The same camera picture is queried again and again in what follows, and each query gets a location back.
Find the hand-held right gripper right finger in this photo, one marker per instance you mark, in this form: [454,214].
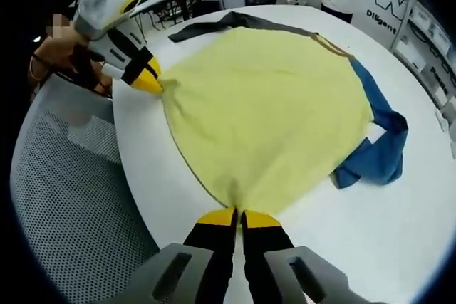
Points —
[263,243]

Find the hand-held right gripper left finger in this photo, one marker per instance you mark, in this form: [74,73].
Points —
[210,247]

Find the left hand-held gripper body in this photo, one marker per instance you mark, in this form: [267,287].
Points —
[107,1]

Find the yellow garment black blue sleeves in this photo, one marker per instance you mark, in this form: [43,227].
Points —
[267,104]

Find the person's left hand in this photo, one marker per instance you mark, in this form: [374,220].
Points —
[60,55]

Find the thin wrist bangle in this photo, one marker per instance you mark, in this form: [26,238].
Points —
[34,68]

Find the grey mesh chair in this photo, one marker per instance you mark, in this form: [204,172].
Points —
[71,193]

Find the metal storage shelf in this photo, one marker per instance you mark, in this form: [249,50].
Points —
[413,51]

